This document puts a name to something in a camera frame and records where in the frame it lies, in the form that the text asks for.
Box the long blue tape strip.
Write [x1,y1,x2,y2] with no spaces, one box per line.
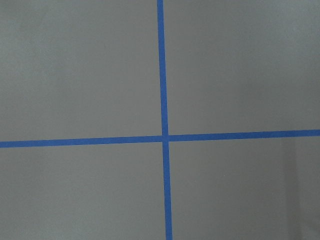
[157,0,173,240]

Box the crossing blue tape strip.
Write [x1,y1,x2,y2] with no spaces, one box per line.
[0,129,320,148]

